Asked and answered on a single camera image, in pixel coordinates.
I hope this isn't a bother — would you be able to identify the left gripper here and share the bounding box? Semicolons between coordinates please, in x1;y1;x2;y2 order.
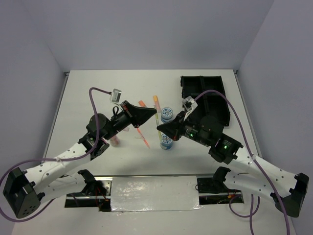
103;101;157;141

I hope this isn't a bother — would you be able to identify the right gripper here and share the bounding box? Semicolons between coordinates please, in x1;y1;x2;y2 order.
157;109;211;146

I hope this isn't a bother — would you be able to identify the orange thin pen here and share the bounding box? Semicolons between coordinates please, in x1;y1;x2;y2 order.
136;128;150;149

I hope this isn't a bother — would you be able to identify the orange cap highlighter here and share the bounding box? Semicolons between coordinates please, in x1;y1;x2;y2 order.
138;100;146;107

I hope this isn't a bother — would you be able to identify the yellow cap highlighter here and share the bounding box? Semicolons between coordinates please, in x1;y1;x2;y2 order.
153;95;161;113

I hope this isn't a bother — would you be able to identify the yellow thin pen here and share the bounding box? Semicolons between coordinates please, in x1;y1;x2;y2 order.
155;113;162;142

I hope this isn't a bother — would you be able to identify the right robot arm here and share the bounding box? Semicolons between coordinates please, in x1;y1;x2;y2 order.
157;111;309;218

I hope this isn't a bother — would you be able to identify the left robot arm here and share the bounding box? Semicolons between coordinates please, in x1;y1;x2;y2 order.
3;101;157;222

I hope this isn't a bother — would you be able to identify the lower blue paint jar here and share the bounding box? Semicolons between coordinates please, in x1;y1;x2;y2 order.
160;134;173;150

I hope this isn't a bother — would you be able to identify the blue paint jar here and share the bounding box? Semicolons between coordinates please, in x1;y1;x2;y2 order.
161;107;174;123
160;134;173;150

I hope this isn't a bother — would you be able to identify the upper blue paint jar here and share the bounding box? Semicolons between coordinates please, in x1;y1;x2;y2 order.
161;107;174;123

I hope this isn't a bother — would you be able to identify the pink lid small bottle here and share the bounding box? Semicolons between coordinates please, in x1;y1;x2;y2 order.
109;135;120;147

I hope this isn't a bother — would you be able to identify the black four-compartment organizer tray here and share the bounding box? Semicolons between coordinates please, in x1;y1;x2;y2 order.
180;76;230;127

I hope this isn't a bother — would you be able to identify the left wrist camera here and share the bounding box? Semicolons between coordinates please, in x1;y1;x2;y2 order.
110;89;122;103

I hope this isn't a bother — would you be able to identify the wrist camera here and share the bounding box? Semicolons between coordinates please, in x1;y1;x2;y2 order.
110;89;122;103
182;96;198;121

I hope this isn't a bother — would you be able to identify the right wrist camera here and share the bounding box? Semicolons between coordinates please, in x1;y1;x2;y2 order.
182;96;198;121

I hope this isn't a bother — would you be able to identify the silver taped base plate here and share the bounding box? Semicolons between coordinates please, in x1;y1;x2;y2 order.
111;176;201;212

